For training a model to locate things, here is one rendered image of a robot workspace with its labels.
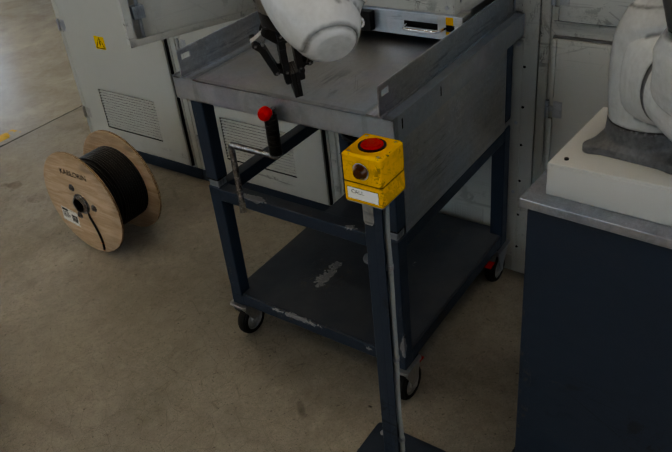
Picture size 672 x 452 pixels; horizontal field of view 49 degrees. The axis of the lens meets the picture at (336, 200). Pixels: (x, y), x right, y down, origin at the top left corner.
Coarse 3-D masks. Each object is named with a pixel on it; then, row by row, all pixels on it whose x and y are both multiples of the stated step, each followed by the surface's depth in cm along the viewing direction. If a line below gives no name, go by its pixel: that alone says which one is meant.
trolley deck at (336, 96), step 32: (384, 32) 190; (512, 32) 187; (224, 64) 181; (256, 64) 179; (320, 64) 175; (352, 64) 173; (384, 64) 171; (480, 64) 175; (192, 96) 177; (224, 96) 170; (256, 96) 164; (288, 96) 161; (320, 96) 159; (352, 96) 157; (416, 96) 154; (448, 96) 164; (320, 128) 158; (352, 128) 153; (384, 128) 148
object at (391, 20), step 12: (384, 12) 181; (396, 12) 179; (408, 12) 177; (420, 12) 176; (468, 12) 173; (384, 24) 183; (396, 24) 181; (420, 24) 177; (432, 24) 175; (456, 24) 172; (420, 36) 179; (432, 36) 177
